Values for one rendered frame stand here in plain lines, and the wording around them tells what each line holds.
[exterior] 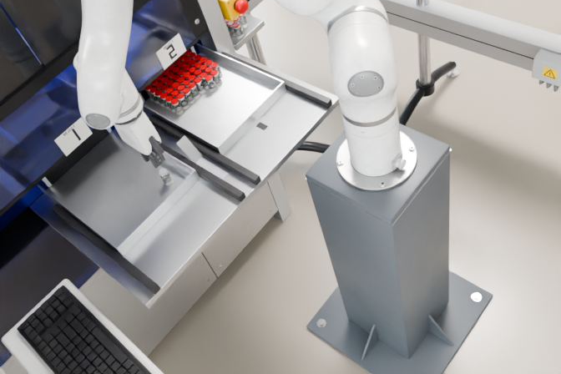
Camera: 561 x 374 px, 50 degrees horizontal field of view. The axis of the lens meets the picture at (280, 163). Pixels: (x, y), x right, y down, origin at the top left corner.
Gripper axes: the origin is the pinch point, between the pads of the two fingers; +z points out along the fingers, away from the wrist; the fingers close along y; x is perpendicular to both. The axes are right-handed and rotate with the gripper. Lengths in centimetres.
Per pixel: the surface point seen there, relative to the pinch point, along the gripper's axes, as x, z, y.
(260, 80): 38.7, 10.9, -3.2
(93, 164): -6.9, 11.0, -23.1
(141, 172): -1.6, 11.0, -8.9
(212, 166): 9.7, 10.9, 6.4
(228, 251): 13, 83, -20
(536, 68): 113, 48, 43
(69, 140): -9.1, -2.8, -19.8
